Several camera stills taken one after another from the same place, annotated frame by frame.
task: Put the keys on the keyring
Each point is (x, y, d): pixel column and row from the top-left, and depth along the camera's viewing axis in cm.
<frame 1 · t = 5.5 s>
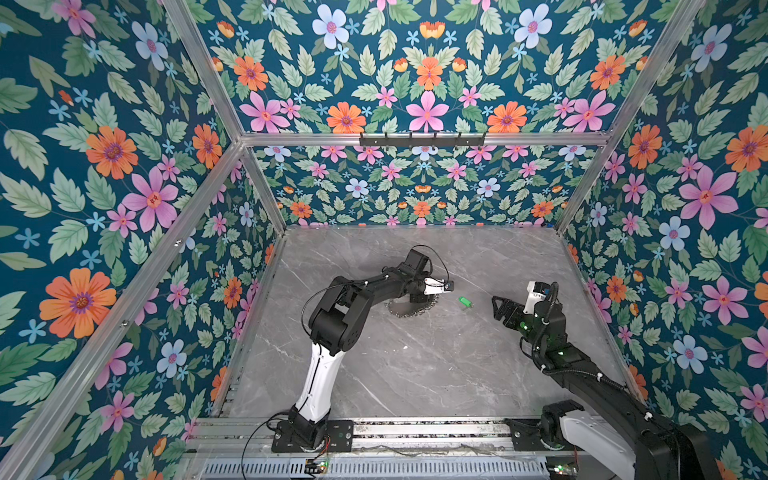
left hand: (436, 279, 99), fingers closed
right hand: (503, 300, 85), fingers open
metal key organizer red handle: (403, 308, 102), on the table
green key tag: (465, 301, 101), on the table

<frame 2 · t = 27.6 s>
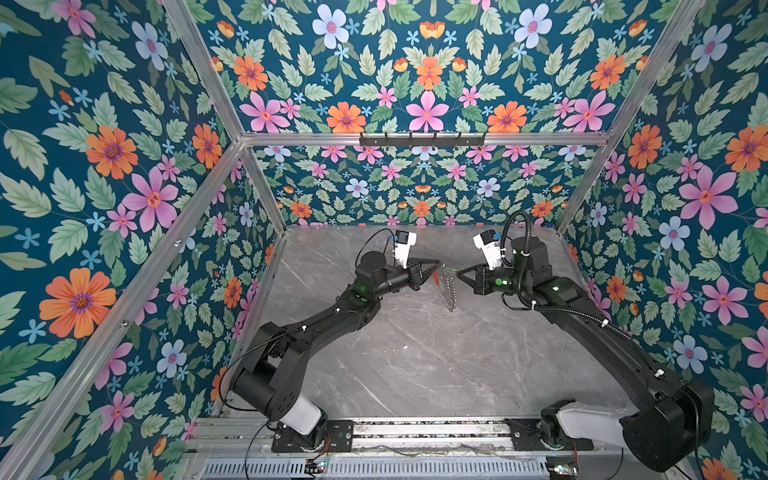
left hand: (444, 258, 72), fingers closed
right hand: (459, 271, 74), fingers closed
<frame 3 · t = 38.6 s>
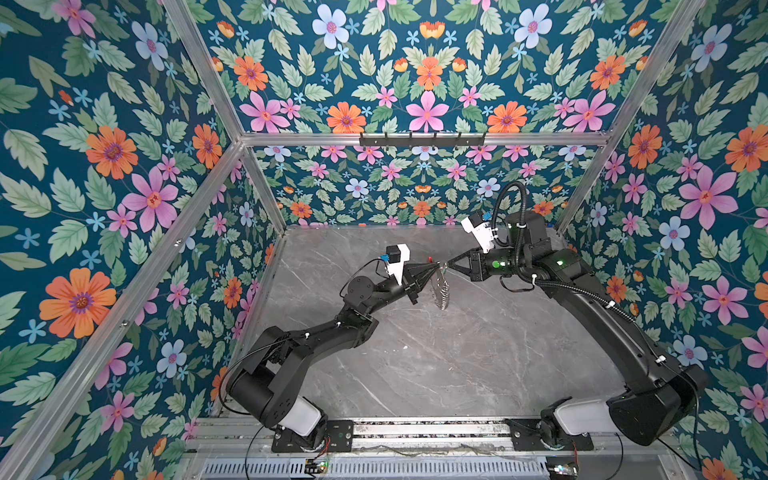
left hand: (441, 262, 67), fingers closed
right hand: (451, 260, 69), fingers closed
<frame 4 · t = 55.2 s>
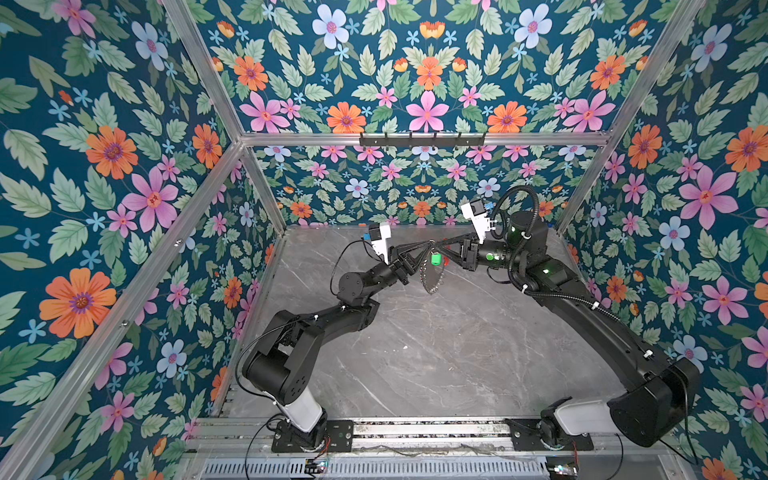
left hand: (434, 244, 63), fingers closed
right hand: (439, 244, 66), fingers closed
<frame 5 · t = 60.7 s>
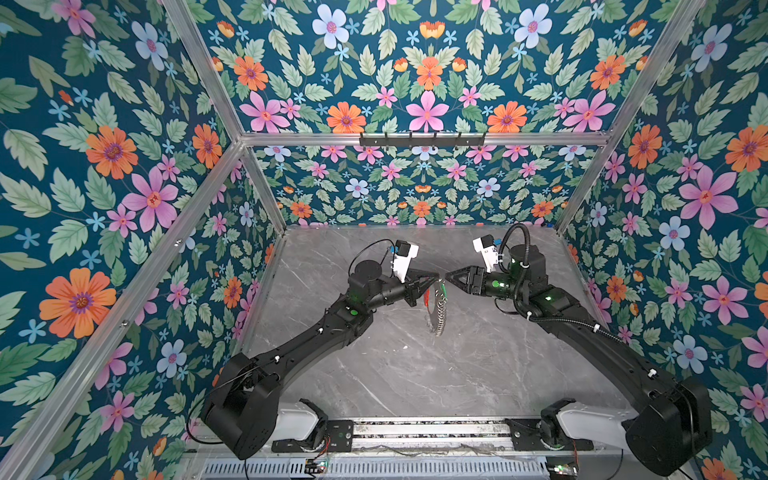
left hand: (442, 271, 69), fingers closed
right hand: (451, 275, 73), fingers open
green key tag: (444, 290, 73), point 26 cm above the table
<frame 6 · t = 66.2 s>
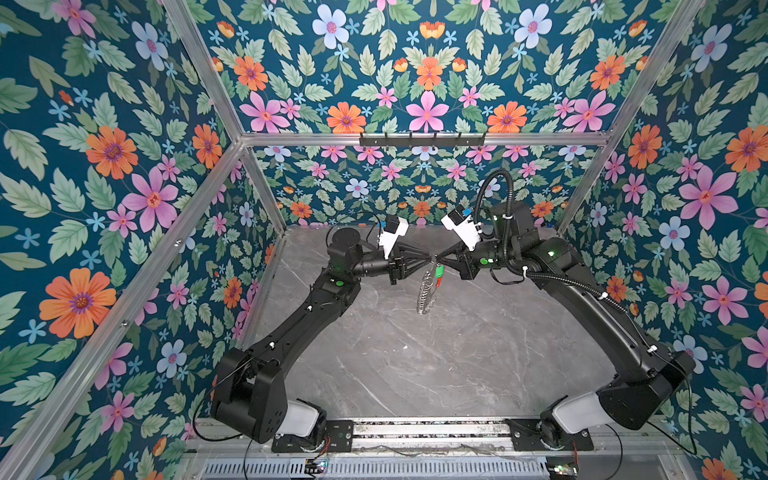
left hand: (430, 253, 65), fingers closed
right hand: (440, 253, 67), fingers closed
green key tag: (440, 271, 70), point 32 cm above the table
